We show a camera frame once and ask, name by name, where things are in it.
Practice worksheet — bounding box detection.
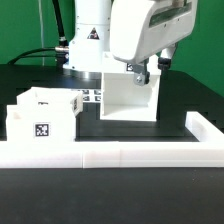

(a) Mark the white front drawer with knob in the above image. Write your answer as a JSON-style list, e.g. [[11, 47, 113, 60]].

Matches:
[[6, 105, 76, 143]]

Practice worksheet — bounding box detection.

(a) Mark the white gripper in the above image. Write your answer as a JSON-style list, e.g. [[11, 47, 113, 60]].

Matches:
[[110, 0, 198, 86]]

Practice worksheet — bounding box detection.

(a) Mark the white drawer cabinet box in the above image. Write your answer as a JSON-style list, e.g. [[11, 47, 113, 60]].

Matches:
[[99, 51, 162, 122]]

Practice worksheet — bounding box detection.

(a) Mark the marker tag sheet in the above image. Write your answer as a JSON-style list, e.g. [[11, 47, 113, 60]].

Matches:
[[71, 89, 101, 103]]

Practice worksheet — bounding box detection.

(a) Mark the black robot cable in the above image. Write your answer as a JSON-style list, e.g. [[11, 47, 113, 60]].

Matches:
[[7, 0, 70, 69]]

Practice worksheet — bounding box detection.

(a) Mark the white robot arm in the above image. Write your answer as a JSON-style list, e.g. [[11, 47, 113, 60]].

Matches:
[[64, 0, 198, 85]]

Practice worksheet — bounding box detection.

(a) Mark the white L-shaped fence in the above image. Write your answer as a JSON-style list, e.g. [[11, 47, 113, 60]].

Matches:
[[0, 112, 224, 169]]

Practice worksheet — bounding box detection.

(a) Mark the thin white cable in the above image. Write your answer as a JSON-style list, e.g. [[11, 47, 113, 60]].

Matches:
[[38, 0, 46, 66]]

